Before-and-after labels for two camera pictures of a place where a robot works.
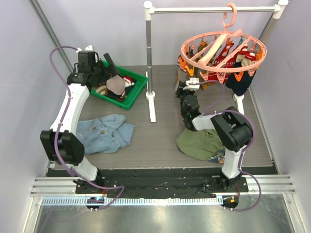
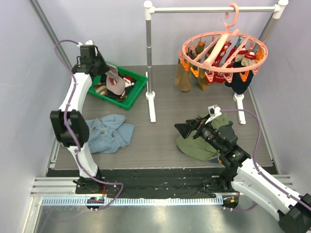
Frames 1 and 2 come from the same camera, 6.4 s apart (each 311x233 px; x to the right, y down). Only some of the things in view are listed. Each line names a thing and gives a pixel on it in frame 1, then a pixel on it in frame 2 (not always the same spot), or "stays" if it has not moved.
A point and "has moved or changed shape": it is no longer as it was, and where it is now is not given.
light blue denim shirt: (106, 135) stays
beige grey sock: (176, 88) has moved or changed shape
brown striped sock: (102, 90) stays
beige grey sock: (116, 84) stays
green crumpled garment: (204, 144) stays
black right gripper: (181, 90) → (196, 126)
